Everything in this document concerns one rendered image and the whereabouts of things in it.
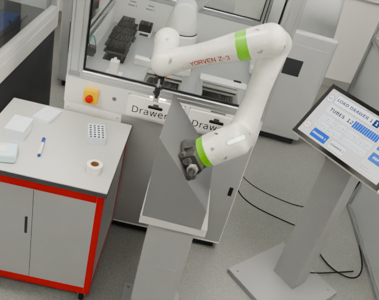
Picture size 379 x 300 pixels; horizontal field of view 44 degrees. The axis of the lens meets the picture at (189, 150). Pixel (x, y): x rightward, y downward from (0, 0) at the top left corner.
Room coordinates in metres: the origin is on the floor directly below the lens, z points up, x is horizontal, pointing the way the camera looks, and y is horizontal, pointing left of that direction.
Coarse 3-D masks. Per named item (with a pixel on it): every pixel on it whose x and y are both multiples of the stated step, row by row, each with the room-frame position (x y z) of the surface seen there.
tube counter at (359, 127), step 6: (348, 120) 2.08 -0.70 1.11; (354, 120) 2.07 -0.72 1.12; (354, 126) 2.05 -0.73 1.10; (360, 126) 2.04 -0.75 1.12; (366, 126) 2.03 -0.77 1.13; (360, 132) 2.02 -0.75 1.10; (366, 132) 2.01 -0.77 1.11; (372, 132) 2.00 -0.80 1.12; (372, 138) 1.98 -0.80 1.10; (378, 138) 1.97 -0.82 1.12
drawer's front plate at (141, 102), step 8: (136, 96) 2.09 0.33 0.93; (128, 104) 2.09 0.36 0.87; (136, 104) 2.09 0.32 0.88; (144, 104) 2.10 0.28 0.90; (152, 104) 2.10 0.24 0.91; (160, 104) 2.10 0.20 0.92; (168, 104) 2.11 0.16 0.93; (128, 112) 2.09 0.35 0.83; (136, 112) 2.09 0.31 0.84; (160, 112) 2.10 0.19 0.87; (160, 120) 2.10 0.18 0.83
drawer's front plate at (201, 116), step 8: (192, 112) 2.11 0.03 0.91; (200, 112) 2.12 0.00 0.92; (208, 112) 2.13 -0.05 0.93; (192, 120) 2.11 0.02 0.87; (200, 120) 2.12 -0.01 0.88; (208, 120) 2.12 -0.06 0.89; (224, 120) 2.12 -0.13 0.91; (200, 128) 2.12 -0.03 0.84; (208, 128) 2.12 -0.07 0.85; (216, 128) 2.12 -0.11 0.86
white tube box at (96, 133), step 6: (90, 126) 1.92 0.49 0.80; (96, 126) 1.94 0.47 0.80; (102, 126) 1.96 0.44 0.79; (90, 132) 1.88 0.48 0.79; (96, 132) 1.89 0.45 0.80; (102, 132) 1.90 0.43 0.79; (90, 138) 1.83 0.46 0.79; (96, 138) 1.84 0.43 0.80; (102, 138) 1.85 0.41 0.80; (96, 144) 1.84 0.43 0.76; (102, 144) 1.85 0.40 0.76
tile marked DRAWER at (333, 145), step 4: (332, 140) 2.02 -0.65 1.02; (328, 144) 2.01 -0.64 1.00; (332, 144) 2.00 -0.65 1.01; (336, 144) 2.00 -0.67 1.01; (332, 148) 1.99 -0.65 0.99; (336, 148) 1.98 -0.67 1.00; (340, 148) 1.98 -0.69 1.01; (344, 148) 1.97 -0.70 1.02; (336, 152) 1.96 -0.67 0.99; (340, 152) 1.96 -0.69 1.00; (344, 152) 1.95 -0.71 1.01; (340, 156) 1.94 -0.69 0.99
